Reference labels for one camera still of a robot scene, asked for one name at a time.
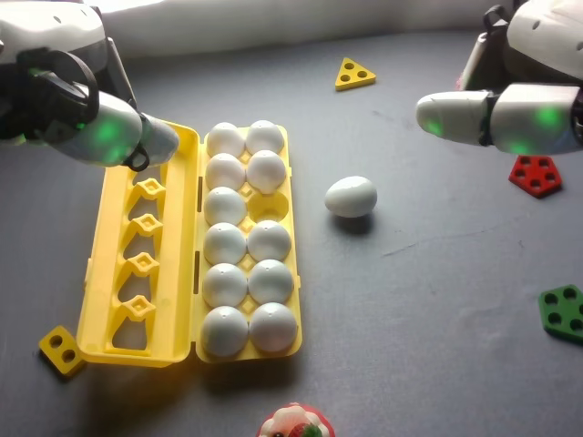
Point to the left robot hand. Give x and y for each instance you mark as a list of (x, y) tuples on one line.
[(109, 132)]

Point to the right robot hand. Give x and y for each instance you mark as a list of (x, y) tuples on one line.
[(533, 118)]

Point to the white toy egg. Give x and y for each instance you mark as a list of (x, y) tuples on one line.
[(224, 243), (268, 241), (224, 206), (265, 136), (224, 330), (271, 282), (350, 196), (273, 328), (224, 170), (224, 284), (225, 139), (266, 170)]

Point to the yellow egg carton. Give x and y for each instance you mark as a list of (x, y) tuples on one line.
[(180, 236)]

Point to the red pentagon five-hole block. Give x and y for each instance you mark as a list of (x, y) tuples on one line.
[(524, 179)]

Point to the yellow triangle three-hole block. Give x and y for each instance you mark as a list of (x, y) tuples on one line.
[(342, 82)]

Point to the white backdrop sheet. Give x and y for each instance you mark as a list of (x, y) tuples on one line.
[(273, 23)]

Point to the yellow two-hole block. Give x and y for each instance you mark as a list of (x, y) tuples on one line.
[(52, 350)]

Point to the grey table cloth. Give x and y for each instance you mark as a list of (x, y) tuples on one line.
[(410, 318)]

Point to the toy strawberry cream cake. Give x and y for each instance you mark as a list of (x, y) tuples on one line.
[(291, 421)]

